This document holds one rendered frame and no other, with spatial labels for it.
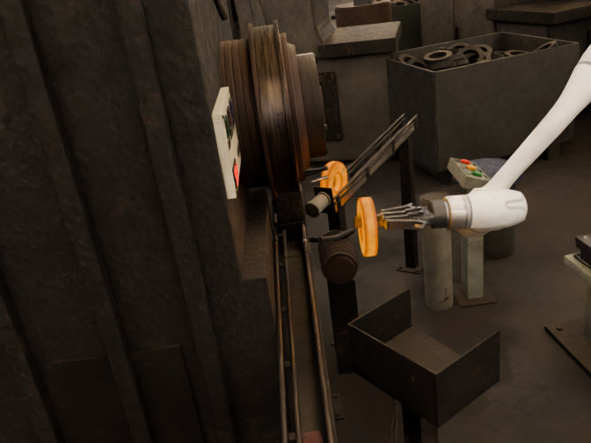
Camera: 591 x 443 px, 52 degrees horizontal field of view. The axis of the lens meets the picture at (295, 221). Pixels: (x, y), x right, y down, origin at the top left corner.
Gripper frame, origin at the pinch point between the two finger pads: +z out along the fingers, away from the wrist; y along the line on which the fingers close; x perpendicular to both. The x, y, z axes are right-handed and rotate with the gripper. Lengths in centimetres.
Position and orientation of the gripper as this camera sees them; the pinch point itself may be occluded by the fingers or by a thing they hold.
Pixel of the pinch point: (367, 221)
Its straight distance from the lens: 161.1
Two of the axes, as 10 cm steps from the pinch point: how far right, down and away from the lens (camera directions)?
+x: -0.8, -9.1, -4.1
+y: -0.5, -4.1, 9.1
